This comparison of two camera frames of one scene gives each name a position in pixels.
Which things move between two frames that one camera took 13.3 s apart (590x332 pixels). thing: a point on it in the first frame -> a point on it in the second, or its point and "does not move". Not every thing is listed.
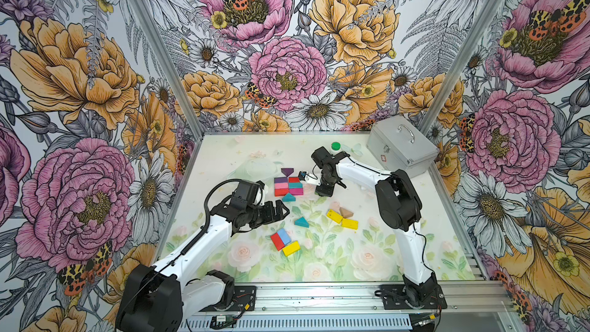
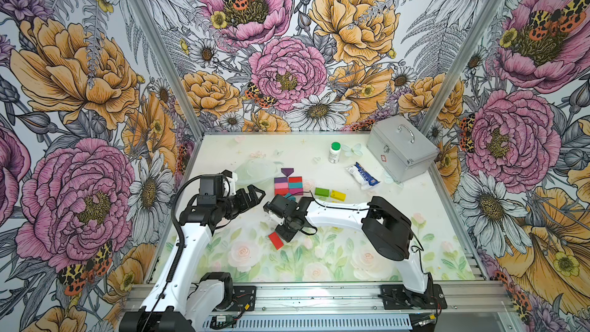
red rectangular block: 280,192 does not move
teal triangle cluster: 289,197 does not move
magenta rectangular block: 296,190 does not move
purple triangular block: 287,170 does not move
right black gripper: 319,189 -> 286,236
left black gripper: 269,216 -> 244,204
